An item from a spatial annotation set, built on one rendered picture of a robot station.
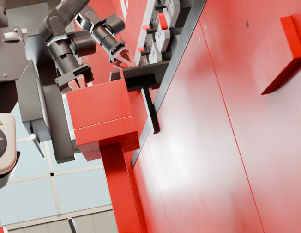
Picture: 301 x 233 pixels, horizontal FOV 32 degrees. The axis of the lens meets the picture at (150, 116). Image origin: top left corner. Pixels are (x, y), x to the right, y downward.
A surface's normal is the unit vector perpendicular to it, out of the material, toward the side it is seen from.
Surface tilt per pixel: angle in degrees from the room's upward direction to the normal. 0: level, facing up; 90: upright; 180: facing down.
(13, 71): 90
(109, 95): 90
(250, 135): 90
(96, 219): 90
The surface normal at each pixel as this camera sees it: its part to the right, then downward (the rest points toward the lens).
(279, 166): -0.96, 0.19
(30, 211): 0.32, -0.35
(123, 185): -0.02, -0.29
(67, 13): 0.51, -0.17
